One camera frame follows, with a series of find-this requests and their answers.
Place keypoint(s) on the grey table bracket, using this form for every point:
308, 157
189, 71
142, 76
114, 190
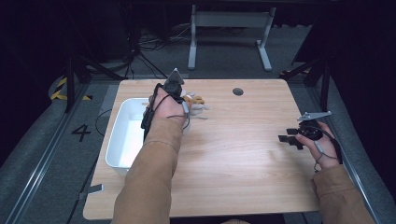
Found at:
93, 189

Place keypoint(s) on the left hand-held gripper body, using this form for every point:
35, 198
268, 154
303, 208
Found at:
173, 85

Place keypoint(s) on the grey table grommet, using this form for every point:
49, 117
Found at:
237, 91

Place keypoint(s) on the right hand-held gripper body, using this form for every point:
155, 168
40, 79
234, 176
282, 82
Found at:
309, 130

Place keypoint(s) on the black metal stand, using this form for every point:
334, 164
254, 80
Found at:
324, 87
71, 84

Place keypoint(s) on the yellow black hazard tape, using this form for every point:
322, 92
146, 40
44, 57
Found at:
59, 90

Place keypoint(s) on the person's right hand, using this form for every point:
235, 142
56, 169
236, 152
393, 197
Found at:
327, 152

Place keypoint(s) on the person's left hand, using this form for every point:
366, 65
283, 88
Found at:
166, 107

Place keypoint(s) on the white plastic bin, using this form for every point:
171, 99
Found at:
124, 140

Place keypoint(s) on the white metal desk frame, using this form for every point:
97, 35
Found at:
229, 20

